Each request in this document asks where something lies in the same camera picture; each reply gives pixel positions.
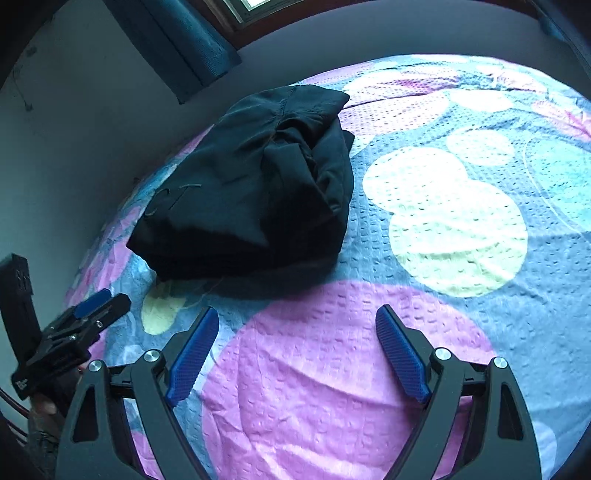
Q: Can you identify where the person's patterned dark clothing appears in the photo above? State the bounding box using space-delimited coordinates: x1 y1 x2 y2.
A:
25 415 68 480

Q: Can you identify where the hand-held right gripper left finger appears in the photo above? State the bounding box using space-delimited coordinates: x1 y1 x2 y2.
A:
55 306 220 480

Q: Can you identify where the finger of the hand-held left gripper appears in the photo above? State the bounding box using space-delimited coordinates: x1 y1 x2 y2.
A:
81 293 132 334
69 288 114 320

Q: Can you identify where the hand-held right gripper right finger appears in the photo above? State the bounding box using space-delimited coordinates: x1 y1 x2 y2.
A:
375 304 543 480

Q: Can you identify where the floral bedspread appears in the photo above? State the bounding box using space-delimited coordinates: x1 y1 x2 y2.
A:
65 54 591 480

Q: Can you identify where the teal curtain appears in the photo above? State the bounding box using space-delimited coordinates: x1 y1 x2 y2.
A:
536 9 573 47
102 0 243 104

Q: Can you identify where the black zip jacket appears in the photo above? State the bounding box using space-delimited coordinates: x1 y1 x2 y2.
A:
126 84 356 283

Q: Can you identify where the person's left hand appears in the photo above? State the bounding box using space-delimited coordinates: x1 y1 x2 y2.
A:
28 362 86 439

